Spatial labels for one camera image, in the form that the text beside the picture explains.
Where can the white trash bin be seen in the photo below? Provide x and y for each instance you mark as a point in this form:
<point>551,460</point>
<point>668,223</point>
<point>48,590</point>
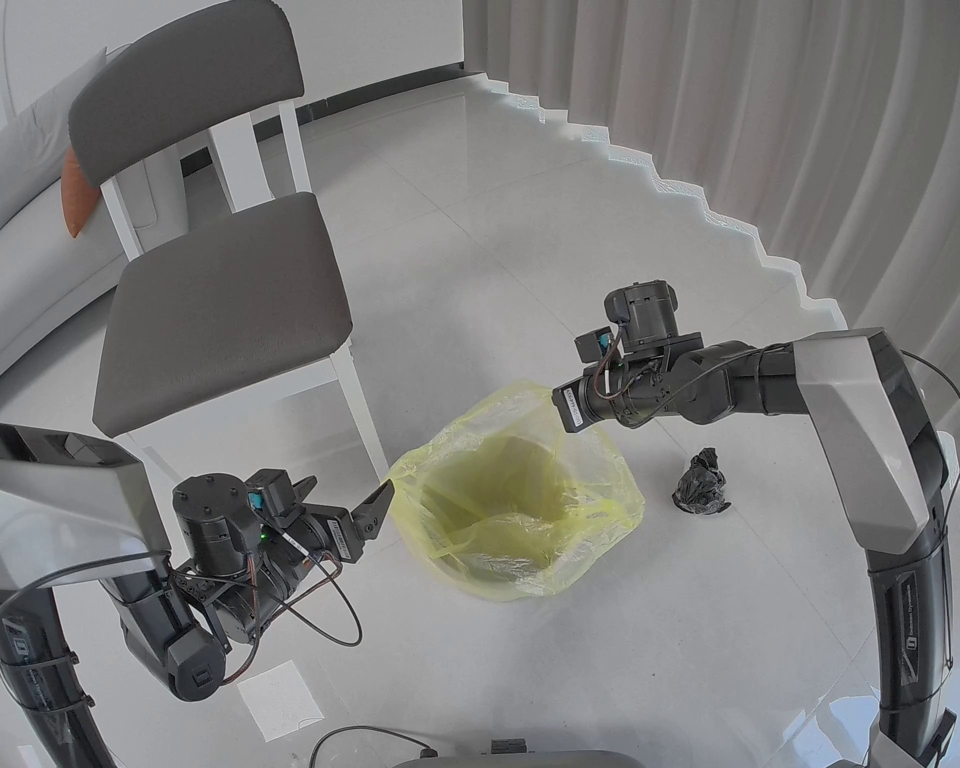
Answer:
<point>495,579</point>

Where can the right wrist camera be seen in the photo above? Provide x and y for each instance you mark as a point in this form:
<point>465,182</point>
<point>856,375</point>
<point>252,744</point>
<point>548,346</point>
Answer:
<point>592,346</point>

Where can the yellow plastic bag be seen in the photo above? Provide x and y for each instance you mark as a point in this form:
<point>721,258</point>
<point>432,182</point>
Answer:
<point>600,480</point>

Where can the white sofa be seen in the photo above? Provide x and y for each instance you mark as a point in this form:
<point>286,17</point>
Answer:
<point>45,262</point>

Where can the black plastic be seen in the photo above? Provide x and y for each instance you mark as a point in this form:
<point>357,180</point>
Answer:
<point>701,487</point>

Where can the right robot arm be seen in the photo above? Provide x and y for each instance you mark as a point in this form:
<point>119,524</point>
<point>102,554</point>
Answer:
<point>847,397</point>

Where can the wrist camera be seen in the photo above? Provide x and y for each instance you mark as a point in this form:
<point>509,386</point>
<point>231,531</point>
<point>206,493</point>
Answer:
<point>592,346</point>
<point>274,491</point>

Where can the orange cushion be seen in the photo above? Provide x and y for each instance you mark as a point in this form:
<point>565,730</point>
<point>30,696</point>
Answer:
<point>79,195</point>

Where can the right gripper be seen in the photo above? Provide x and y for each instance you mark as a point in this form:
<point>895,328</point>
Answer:
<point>615,397</point>

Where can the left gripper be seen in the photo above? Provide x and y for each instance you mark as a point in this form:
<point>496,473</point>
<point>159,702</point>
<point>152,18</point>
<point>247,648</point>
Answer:
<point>326,534</point>

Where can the beige curtain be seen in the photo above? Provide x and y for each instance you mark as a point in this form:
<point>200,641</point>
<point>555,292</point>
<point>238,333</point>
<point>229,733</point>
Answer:
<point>750,112</point>

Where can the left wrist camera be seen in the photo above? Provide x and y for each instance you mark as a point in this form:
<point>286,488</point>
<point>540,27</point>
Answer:
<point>274,491</point>

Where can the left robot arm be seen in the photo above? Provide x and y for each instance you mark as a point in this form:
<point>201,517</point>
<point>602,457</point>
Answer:
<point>112,487</point>

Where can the grey and white chair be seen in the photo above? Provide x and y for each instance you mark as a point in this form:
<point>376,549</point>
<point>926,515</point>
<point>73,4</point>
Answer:
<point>225,315</point>

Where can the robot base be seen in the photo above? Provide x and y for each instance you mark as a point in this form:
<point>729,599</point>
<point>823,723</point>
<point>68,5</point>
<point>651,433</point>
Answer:
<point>510,761</point>

